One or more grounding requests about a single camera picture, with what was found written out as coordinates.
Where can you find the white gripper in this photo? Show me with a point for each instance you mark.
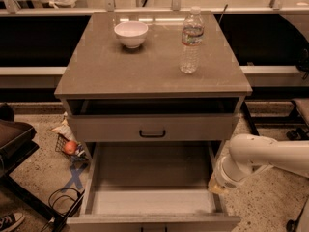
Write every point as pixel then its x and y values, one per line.
pixel 224 175

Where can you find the grey drawer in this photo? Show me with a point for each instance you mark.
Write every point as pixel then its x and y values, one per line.
pixel 151 187
pixel 177 119

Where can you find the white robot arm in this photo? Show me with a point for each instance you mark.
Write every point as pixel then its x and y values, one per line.
pixel 265 183

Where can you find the grey drawer cabinet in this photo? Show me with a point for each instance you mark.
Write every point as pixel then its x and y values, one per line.
pixel 101 68

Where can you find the black office chair right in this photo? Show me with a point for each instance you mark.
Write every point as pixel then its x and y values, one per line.
pixel 301 109

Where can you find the black office chair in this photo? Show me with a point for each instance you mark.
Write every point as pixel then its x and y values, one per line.
pixel 16 146
pixel 301 109

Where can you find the blue tape cross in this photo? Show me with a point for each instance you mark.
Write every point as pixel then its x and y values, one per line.
pixel 75 176

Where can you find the red apple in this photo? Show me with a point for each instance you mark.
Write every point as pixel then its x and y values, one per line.
pixel 70 147

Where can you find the clear plastic water bottle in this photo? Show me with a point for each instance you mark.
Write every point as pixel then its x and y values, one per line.
pixel 192 38

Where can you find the snack bag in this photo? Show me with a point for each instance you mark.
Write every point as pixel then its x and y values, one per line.
pixel 64 129

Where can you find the white ceramic bowl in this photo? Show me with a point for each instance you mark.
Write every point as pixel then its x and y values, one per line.
pixel 131 34

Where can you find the black office chair left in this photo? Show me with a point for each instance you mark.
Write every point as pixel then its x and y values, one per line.
pixel 16 146

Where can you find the black white sneaker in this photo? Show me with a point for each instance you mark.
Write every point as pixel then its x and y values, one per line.
pixel 8 223

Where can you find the black metal frame leg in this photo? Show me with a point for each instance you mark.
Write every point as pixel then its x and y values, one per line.
pixel 249 120

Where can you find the black wire basket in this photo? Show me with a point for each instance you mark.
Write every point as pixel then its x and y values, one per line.
pixel 79 155

